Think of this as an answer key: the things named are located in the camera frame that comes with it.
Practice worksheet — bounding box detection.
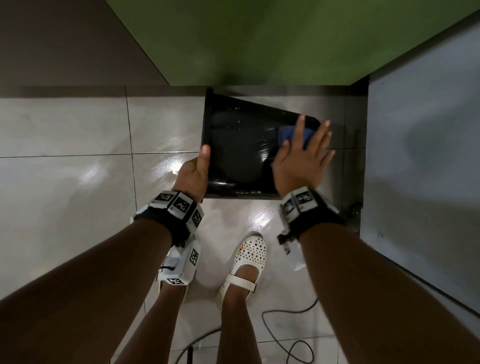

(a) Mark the person's left hand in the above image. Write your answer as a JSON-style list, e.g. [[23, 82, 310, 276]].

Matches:
[[172, 144, 212, 203]]

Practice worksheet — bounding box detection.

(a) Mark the person's right leg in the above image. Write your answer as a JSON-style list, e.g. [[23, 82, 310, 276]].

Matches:
[[217, 283, 263, 364]]

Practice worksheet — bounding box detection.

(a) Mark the person's leg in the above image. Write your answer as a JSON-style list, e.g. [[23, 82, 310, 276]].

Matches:
[[112, 284, 188, 364], [217, 283, 263, 364]]

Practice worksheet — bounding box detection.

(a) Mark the black floor cable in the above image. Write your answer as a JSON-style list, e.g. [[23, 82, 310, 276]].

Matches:
[[168, 326, 223, 364], [261, 298, 320, 364]]

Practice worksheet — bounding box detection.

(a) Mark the black plastic bin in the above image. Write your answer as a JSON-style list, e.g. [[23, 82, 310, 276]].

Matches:
[[201, 87, 323, 200]]

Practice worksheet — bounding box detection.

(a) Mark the black wrist marker band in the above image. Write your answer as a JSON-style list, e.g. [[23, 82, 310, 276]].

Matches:
[[133, 190, 205, 248], [277, 186, 346, 271]]

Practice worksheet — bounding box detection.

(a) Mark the blue cleaning cloth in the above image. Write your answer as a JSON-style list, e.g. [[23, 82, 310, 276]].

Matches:
[[278, 125, 316, 150]]

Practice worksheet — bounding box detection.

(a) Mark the black left wrist marker band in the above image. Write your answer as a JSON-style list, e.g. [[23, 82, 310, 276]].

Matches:
[[133, 190, 205, 248]]

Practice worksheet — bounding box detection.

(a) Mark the white door panel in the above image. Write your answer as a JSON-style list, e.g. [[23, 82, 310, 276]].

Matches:
[[359, 20, 480, 316]]

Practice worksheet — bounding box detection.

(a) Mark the white perforated shoe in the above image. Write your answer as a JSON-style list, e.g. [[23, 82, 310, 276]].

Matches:
[[214, 233, 268, 313]]

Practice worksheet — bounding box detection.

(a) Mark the person's left leg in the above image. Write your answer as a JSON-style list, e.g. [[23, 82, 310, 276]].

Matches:
[[112, 284, 188, 364]]

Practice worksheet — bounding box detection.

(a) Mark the person's right hand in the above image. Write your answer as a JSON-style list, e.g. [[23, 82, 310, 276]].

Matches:
[[271, 115, 336, 198]]

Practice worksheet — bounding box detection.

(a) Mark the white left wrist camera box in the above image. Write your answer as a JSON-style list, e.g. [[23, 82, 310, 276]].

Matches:
[[157, 240, 203, 288]]

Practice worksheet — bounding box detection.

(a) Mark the person's right forearm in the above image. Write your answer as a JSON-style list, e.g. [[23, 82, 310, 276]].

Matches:
[[300, 223, 480, 364]]

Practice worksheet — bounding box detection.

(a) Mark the green panel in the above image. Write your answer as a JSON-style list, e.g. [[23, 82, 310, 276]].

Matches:
[[105, 0, 480, 87]]

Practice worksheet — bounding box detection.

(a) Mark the black right wrist marker band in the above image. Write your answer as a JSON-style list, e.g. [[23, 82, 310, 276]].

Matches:
[[277, 186, 346, 271]]

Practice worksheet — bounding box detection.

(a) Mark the person's left forearm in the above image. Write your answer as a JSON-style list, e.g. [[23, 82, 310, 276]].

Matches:
[[0, 219, 174, 364]]

